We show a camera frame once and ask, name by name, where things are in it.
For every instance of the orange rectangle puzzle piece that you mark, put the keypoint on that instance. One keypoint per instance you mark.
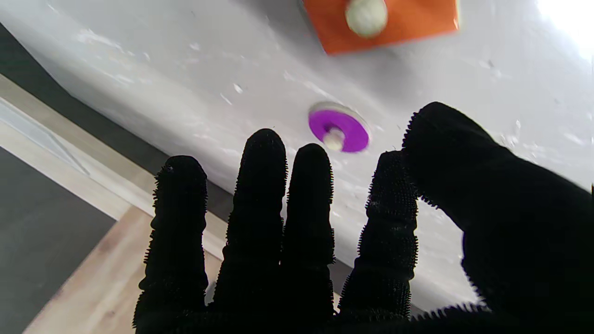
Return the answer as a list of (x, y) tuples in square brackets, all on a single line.
[(417, 28)]

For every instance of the light wooden shelf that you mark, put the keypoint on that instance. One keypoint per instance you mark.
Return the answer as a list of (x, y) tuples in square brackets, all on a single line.
[(130, 190)]

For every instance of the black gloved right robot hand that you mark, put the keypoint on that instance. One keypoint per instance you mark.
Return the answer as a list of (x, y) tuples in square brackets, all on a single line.
[(510, 232)]

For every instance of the purple circle puzzle piece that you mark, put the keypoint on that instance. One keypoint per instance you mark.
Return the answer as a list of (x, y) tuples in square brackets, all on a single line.
[(352, 127)]

